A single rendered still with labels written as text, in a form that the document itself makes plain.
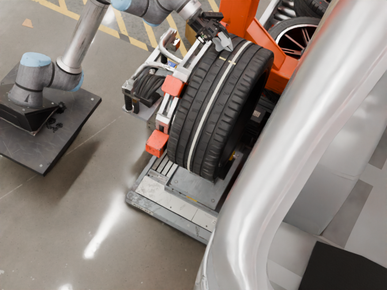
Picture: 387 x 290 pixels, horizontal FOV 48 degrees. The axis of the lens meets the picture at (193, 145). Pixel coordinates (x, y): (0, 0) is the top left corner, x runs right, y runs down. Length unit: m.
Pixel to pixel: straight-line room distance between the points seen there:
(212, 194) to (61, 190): 0.94
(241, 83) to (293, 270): 0.74
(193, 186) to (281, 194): 1.59
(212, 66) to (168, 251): 1.25
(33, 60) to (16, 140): 0.48
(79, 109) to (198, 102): 1.15
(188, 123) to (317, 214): 0.61
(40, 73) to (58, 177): 0.69
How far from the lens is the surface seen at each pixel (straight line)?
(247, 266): 0.94
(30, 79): 2.57
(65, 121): 2.71
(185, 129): 1.79
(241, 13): 2.30
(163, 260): 2.62
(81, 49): 2.52
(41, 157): 2.61
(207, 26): 1.77
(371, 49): 1.15
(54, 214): 2.78
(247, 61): 1.83
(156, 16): 1.85
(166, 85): 1.76
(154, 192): 2.68
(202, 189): 2.54
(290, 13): 3.47
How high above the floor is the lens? 2.53
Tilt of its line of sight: 60 degrees down
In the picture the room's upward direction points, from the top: 9 degrees clockwise
